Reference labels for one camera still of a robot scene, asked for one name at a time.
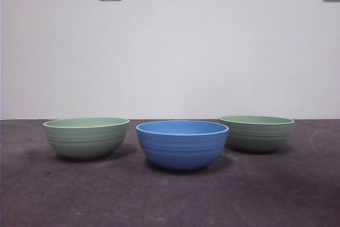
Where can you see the blue ribbed bowl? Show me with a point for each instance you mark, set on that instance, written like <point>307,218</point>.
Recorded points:
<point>183,150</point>

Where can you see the green ribbed bowl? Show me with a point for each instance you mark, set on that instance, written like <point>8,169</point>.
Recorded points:
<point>85,142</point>
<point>263,136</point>

